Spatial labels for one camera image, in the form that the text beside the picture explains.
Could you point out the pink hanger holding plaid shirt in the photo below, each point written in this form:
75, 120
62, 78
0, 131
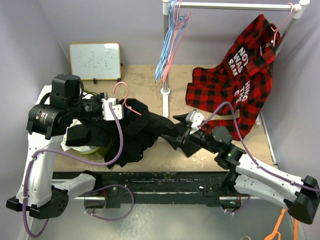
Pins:
292, 17

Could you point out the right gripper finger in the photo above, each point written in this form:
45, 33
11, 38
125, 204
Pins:
182, 118
175, 142

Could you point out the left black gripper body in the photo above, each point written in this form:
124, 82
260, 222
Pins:
90, 108

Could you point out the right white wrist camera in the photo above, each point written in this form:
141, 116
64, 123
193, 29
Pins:
194, 119

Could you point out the small whiteboard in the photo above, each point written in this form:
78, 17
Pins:
96, 61

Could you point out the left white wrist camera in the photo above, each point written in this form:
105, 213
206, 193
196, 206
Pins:
111, 110

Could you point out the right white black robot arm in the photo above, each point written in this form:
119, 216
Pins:
299, 196

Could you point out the white metal clothes rack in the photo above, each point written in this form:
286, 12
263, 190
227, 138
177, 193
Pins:
174, 25

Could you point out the olive green laundry basket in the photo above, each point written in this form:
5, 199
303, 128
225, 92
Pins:
97, 152

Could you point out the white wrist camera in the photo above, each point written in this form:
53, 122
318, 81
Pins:
194, 119
111, 110

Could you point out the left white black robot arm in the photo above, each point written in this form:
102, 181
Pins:
57, 107

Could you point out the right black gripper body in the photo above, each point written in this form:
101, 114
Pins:
199, 138

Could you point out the orange plastic hanger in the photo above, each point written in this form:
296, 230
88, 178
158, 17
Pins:
275, 232

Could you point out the red black plaid shirt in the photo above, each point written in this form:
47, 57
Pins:
244, 78

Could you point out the pink wire hanger taken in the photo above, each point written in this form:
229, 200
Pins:
126, 97

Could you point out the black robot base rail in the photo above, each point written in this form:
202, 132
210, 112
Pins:
167, 188

